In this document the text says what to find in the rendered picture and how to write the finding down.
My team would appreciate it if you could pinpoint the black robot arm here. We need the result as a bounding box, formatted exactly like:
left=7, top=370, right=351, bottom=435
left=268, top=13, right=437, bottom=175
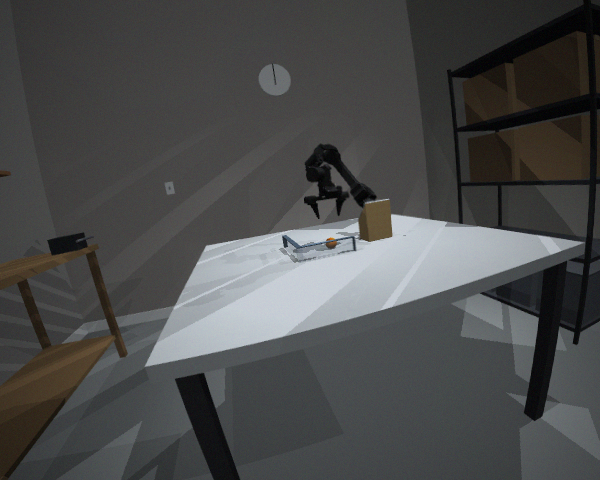
left=305, top=143, right=376, bottom=208

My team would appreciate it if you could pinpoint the clear l-shaped low wall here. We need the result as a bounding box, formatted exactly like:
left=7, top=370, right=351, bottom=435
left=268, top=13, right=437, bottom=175
left=282, top=237, right=356, bottom=263

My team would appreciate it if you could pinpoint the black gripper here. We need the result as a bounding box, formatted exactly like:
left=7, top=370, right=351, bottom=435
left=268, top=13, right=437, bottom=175
left=304, top=180, right=349, bottom=219

